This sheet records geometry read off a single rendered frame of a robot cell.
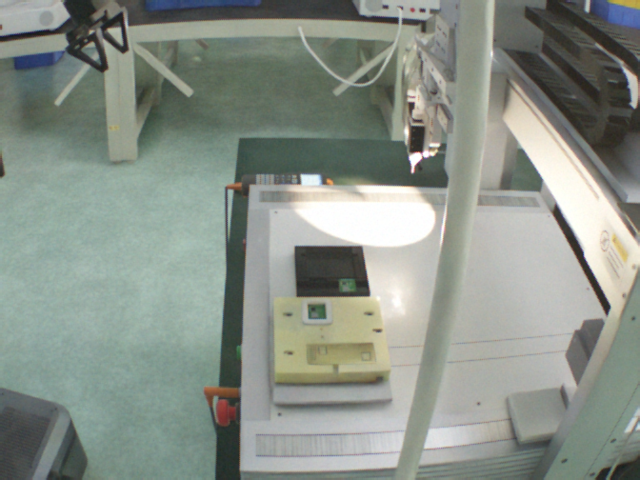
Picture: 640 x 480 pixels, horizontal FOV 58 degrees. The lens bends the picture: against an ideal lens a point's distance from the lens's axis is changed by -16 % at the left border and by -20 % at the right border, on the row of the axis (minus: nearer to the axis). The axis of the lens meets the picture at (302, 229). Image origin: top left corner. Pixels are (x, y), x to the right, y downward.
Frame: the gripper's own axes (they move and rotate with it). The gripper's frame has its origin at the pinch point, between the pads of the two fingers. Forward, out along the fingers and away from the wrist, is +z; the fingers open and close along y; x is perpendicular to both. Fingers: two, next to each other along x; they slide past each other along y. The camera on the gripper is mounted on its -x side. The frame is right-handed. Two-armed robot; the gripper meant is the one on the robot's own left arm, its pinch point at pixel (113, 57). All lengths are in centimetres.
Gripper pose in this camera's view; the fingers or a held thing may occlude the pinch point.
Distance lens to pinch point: 110.7
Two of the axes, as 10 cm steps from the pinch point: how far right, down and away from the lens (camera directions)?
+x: -8.7, 3.4, 3.4
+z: 4.7, 7.7, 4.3
